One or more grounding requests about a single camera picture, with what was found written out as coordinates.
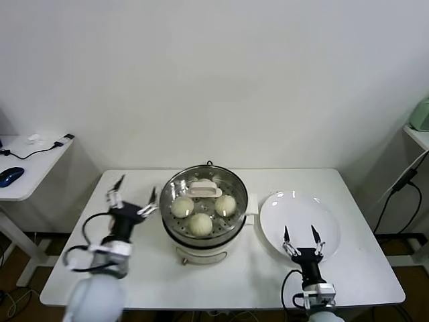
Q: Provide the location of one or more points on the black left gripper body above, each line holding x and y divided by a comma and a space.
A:
127, 214

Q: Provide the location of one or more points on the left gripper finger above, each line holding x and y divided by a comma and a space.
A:
114, 198
150, 206

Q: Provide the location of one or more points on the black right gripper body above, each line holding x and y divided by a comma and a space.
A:
308, 263

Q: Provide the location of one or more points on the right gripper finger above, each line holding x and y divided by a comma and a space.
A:
318, 246
289, 246

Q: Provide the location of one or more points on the white steamed baozi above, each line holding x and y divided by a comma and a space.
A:
200, 225
182, 206
225, 205

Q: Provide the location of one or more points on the glass pot lid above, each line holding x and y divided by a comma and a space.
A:
204, 191

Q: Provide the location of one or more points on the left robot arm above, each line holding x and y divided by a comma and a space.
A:
97, 298

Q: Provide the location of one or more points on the stainless steel steamer basket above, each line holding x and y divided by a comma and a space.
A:
201, 241

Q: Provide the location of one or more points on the white round plate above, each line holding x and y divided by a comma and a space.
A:
285, 211

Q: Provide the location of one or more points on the cream electric cooking pot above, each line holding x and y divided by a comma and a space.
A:
201, 255

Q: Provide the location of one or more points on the small black desk device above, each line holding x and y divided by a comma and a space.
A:
68, 136

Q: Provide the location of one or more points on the white side desk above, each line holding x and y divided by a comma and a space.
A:
33, 171

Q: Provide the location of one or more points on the small white desk object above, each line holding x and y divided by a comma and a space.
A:
33, 138

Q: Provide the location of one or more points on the blue computer mouse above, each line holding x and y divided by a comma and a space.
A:
10, 176

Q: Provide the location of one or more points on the white side shelf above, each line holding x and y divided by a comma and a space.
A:
419, 135

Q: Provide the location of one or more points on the pale green appliance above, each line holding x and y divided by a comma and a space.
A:
420, 115

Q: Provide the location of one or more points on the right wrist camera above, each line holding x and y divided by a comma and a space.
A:
320, 292

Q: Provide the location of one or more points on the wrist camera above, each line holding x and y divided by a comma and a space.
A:
320, 292
114, 249

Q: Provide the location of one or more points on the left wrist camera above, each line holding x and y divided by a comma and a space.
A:
114, 249

